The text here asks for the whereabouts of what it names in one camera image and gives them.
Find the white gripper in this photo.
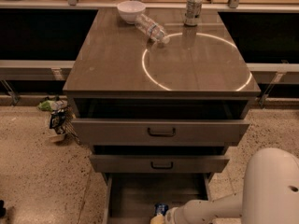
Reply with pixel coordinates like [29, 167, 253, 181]
[149, 207, 180, 224]

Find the blue pepsi can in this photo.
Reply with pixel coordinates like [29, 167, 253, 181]
[154, 203, 169, 216]

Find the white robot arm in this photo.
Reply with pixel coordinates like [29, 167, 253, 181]
[150, 148, 299, 224]

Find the grey bottom drawer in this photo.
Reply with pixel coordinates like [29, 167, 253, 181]
[102, 173, 210, 224]

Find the grey drawer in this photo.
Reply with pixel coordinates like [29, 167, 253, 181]
[72, 99, 249, 147]
[102, 173, 210, 224]
[90, 146, 229, 174]

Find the grey middle drawer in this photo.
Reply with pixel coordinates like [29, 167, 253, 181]
[90, 146, 229, 174]

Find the grey top drawer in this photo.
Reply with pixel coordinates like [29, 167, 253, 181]
[72, 99, 249, 147]

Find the grey drawer cabinet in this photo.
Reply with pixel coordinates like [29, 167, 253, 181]
[63, 7, 262, 224]

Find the silver soda can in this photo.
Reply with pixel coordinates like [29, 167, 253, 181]
[184, 0, 202, 26]

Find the black snack bag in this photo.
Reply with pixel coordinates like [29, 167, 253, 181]
[50, 109, 66, 134]

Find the green chip bag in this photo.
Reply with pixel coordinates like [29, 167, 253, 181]
[37, 100, 67, 111]

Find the clear plastic water bottle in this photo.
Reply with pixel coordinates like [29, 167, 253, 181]
[135, 14, 170, 44]

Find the white ceramic bowl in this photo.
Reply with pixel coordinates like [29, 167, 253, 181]
[117, 1, 146, 24]

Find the grey metal shelf rail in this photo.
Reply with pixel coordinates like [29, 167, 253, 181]
[0, 60, 74, 81]

